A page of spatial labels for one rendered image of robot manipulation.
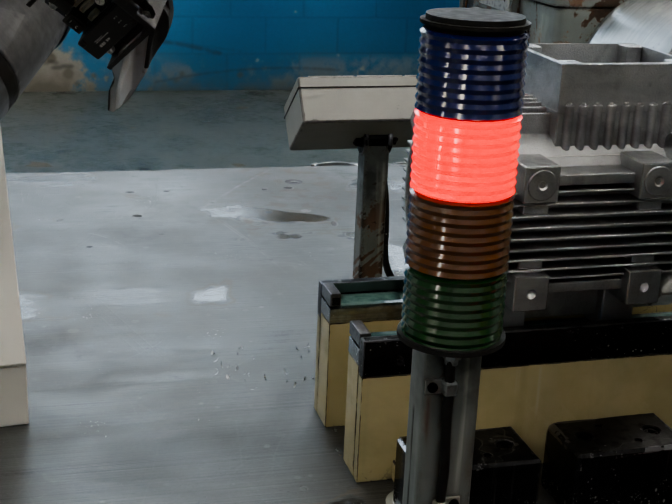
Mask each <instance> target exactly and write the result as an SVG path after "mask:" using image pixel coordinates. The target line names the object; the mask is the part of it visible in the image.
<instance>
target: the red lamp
mask: <svg viewBox="0 0 672 504"><path fill-rule="evenodd" d="M414 112H415V115H416V116H415V117H414V123H415V126H414V127H413V131H414V135H413V137H412V140H413V142H414V144H413V145H412V150H413V153H412V155H411V158H412V163H411V169H412V171H411V173H410V177H411V181H410V187H411V188H412V189H414V190H415V191H416V192H418V193H420V194H422V195H424V196H427V197H430V198H434V199H438V200H443V201H449V202H458V203H489V202H496V201H501V200H504V199H507V198H509V197H510V196H512V195H514V194H515V192H516V189H515V185H516V182H517V181H516V178H515V177H516V175H517V169H516V168H517V166H518V161H517V158H518V156H519V152H518V149H519V147H520V143H519V139H520V137H521V135H520V132H519V131H520V130H521V128H522V126H521V123H520V122H521V120H522V118H523V117H522V115H520V116H518V117H517V118H515V119H511V120H507V121H499V122H465V121H455V120H448V119H442V118H437V117H433V116H429V115H426V114H424V113H422V112H420V111H419V110H418V109H417V108H415V109H414Z"/></svg>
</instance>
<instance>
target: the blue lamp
mask: <svg viewBox="0 0 672 504"><path fill-rule="evenodd" d="M419 30H420V33H421V35H420V37H419V42H420V45H419V47H418V50H419V53H420V54H419V55H418V57H417V59H418V62H419V64H418V66H417V70H418V74H417V76H416V79H417V81H418V82H417V84H416V90H417V93H416V94H415V98H416V100H417V101H416V103H415V105H414V106H415V108H417V109H418V110H419V111H420V112H422V113H424V114H426V115H429V116H433V117H437V118H442V119H448V120H455V121H465V122H499V121H507V120H511V119H515V118H517V117H518V116H520V115H522V114H523V110H522V106H523V104H524V101H523V96H524V94H525V92H524V89H523V88H524V86H525V85H526V83H525V80H524V78H525V77H526V75H527V73H526V71H525V69H526V67H527V65H528V64H527V61H526V59H527V57H528V52H527V49H528V47H529V43H528V39H529V37H530V34H529V33H528V32H526V31H525V33H524V34H522V35H518V36H509V37H475V36H462V35H453V34H446V33H440V32H435V31H432V30H429V29H427V28H425V25H423V26H422V27H420V28H419Z"/></svg>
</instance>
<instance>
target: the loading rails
mask: <svg viewBox="0 0 672 504"><path fill-rule="evenodd" d="M404 277H405V276H389V277H371V278H354V279H336V280H320V281H319V288H318V318H317V344H316V370H315V396H314V408H315V410H316V411H317V413H318V415H319V417H320V419H321V421H322V422H323V424H324V426H325V427H334V426H343V425H344V426H345V436H344V457H343V459H344V461H345V463H346V465H347V466H348V468H349V470H350V472H351V474H352V475H353V476H354V479H355V481H356V482H357V483H360V482H370V481H379V480H389V479H392V480H393V482H394V478H395V462H396V447H397V439H398V438H399V437H403V436H407V425H408V410H409V395H410V380H411V365H412V350H413V349H412V348H410V347H408V346H407V345H405V344H404V343H402V342H401V341H400V340H399V338H398V336H397V325H398V324H399V322H400V321H401V319H402V316H401V312H402V310H403V309H402V303H403V299H402V296H403V293H404V292H403V286H404V282H403V279H404ZM584 315H585V314H584ZM584 315H569V316H554V317H540V318H525V322H524V326H514V327H503V330H504V332H505V334H506V339H505V344H504V346H503V347H502V348H501V349H500V350H498V351H496V352H494V353H492V354H488V355H485V356H482V361H481V373H480V384H479V396H478V407H477V419H476V430H478V429H488V428H498V427H509V426H511V427H512V428H513V429H514V430H515V432H516V433H517V434H518V435H519V436H520V437H521V438H522V439H523V441H524V442H525V443H526V444H527V445H528V446H529V447H530V449H531V450H532V451H533V452H534V453H535V454H536V455H537V457H538V458H539V459H540V460H541V461H542V462H541V464H543V460H544V451H545V442H546V433H547V430H548V427H549V425H551V424H553V423H556V422H562V421H572V420H585V419H599V418H606V417H615V416H625V415H636V414H646V413H654V414H655V415H656V416H657V417H659V418H660V419H661V420H662V421H663V422H664V423H665V424H667V425H668V426H669V427H670V428H671V429H672V303H671V304H669V305H655V306H642V307H633V310H632V317H631V318H627V319H613V320H599V321H589V320H588V319H586V318H585V316H584ZM341 424H342V425H341ZM333 425H334V426H333Z"/></svg>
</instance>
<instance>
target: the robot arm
mask: <svg viewBox="0 0 672 504"><path fill-rule="evenodd" d="M173 13H174V7H173V0H0V122H1V120H2V119H3V118H4V116H5V115H6V114H7V112H8V111H9V109H10V108H11V107H12V105H13V104H14V103H15V102H16V101H17V99H18V98H19V97H20V95H21V94H22V92H23V91H24V90H25V88H26V87H27V86H28V84H29V83H30V82H31V80H32V79H33V78H34V76H35V75H36V73H37V72H38V71H39V69H40V68H41V67H42V65H43V64H44V63H45V61H46V60H47V58H48V57H49V56H50V54H51V53H52V52H53V50H54V49H56V48H57V47H58V46H59V45H60V44H61V43H62V42H63V41H64V39H65V38H66V37H67V35H68V33H69V31H70V28H72V29H73V30H74V31H75V32H77V33H78V34H80V33H81V32H82V31H83V34H82V36H81V38H80V40H79V42H78V45H79V46H81V47H82V48H83V49H84V50H86V51H87V52H88V53H90V54H91V55H92V56H93V57H95V58H96V59H100V58H101V57H102V56H103V55H104V54H105V53H106V52H107V53H108V54H111V55H112V57H111V59H110V61H109V64H108V66H107V68H108V69H109V70H111V69H112V71H113V75H114V79H113V82H112V84H111V86H110V89H109V95H108V110H109V111H111V112H114V111H115V110H116V109H118V108H120V107H121V106H122V105H123V104H124V103H125V102H126V101H127V100H128V99H129V98H130V97H131V96H132V94H133V93H134V91H135V89H136V88H137V86H138V85H139V83H140V81H141V80H142V78H143V76H144V75H145V73H146V71H147V69H148V67H149V65H150V63H151V61H152V59H153V57H154V55H155V54H156V52H157V51H158V49H159V48H160V46H161V45H162V43H163V42H164V40H165V39H166V37H167V34H168V32H169V29H170V27H171V24H172V20H173Z"/></svg>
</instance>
